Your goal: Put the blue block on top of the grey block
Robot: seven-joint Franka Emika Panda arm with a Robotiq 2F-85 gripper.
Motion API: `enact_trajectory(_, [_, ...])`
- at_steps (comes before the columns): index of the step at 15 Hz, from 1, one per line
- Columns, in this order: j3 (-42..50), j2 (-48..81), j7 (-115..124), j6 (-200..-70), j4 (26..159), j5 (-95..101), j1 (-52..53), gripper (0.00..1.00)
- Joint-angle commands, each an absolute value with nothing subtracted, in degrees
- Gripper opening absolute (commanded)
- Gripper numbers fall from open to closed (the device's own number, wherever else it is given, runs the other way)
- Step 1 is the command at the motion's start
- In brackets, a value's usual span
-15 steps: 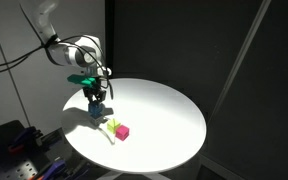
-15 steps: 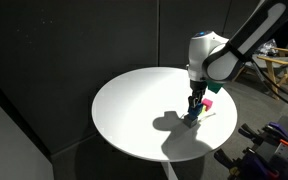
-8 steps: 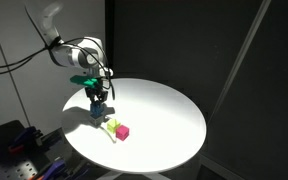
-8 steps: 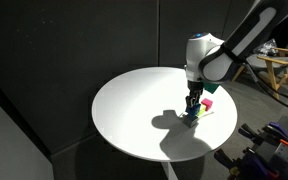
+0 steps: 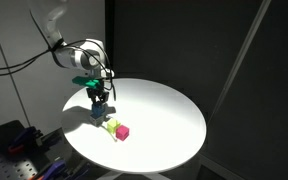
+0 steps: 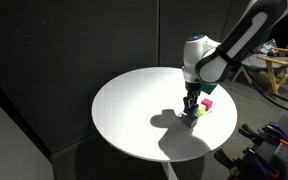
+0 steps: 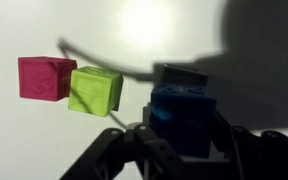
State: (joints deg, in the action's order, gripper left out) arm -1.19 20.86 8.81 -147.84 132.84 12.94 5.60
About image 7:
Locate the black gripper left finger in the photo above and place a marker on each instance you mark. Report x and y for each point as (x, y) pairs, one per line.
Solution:
(124, 156)

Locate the blue block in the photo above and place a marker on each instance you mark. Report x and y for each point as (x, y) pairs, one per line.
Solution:
(182, 120)

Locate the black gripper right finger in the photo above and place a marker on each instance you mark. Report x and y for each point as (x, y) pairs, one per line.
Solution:
(267, 156)

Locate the pink block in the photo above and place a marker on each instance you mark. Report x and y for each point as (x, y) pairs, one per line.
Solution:
(40, 78)

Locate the lime green block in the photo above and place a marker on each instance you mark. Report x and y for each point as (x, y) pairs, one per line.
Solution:
(92, 91)

